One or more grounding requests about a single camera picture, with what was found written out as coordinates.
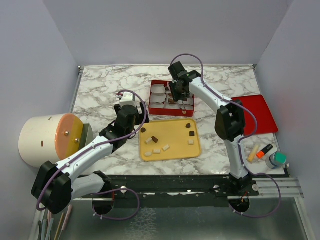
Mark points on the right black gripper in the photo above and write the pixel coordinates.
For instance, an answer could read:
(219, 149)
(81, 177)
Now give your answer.
(177, 97)

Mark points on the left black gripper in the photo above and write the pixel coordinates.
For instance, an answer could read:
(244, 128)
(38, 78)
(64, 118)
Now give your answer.
(141, 118)

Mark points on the brown bar chocolate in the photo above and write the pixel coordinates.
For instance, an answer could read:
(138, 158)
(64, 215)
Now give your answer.
(154, 139)

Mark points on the red chocolate box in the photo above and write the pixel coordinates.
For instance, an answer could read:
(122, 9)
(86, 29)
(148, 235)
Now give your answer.
(158, 102)

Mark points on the pink silicone tongs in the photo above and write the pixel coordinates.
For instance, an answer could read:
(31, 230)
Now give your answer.
(179, 103)

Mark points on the red box lid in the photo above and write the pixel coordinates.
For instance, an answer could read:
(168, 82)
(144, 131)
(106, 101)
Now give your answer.
(259, 108)

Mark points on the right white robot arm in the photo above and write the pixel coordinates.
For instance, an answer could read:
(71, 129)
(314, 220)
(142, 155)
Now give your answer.
(229, 123)

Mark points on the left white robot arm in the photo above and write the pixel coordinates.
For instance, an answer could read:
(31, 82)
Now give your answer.
(56, 184)

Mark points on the white chocolate bottom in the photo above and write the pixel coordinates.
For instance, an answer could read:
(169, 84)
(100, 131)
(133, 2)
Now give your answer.
(156, 151)

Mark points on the white round chocolate bottom-left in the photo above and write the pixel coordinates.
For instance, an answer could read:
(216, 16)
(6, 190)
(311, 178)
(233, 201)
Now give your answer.
(148, 154)

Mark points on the yellow tray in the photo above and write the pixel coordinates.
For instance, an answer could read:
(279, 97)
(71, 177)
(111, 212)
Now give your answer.
(172, 132)

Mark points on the white cylinder with orange disc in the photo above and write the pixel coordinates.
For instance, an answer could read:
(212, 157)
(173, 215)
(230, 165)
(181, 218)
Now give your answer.
(52, 138)

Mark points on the yellow stick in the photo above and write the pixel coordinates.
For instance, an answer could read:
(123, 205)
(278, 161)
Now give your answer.
(253, 153)

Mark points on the orange highlighter marker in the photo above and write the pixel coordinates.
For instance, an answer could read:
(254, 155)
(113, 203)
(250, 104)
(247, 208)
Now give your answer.
(264, 151)

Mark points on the pink stick on floor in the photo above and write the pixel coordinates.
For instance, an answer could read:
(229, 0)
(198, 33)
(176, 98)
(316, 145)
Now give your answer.
(67, 216)

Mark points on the bottle with green cap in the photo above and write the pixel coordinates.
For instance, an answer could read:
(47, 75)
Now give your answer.
(276, 160)

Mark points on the grey sticks on floor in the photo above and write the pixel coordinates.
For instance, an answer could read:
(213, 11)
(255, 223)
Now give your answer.
(45, 227)

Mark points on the wooden stick on floor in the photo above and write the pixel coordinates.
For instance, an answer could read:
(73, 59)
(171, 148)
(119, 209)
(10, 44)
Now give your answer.
(59, 226)

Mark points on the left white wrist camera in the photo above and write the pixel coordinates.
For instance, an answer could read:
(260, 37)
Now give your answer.
(127, 99)

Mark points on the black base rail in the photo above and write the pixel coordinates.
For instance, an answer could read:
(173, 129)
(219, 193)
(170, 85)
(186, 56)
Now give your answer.
(174, 191)

